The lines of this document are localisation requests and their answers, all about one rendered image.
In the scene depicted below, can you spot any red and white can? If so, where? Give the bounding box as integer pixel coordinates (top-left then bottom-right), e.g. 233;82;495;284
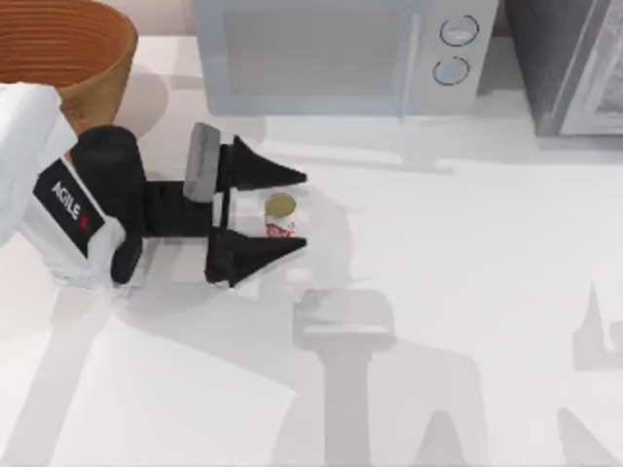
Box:
263;192;299;240

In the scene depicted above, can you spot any microwave door handle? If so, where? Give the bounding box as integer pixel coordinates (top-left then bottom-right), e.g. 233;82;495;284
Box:
397;13;422;124

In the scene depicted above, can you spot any pale grey rounded box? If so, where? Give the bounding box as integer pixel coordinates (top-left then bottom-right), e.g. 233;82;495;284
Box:
183;122;222;203

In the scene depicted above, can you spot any grey cabinet door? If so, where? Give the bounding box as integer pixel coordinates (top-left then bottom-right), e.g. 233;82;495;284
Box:
556;0;623;136

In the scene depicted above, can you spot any brown ribbed basket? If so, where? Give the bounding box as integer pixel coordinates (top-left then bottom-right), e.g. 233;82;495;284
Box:
0;0;139;136

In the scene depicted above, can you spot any round microwave knob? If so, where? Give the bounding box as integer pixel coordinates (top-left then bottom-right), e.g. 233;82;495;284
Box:
439;14;481;49
431;54;472;89

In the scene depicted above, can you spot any microwave oven door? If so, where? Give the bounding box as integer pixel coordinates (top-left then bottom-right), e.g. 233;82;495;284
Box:
190;0;421;119

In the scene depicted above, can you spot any pale microwave oven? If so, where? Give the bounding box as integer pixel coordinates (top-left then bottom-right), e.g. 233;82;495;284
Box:
189;0;500;124

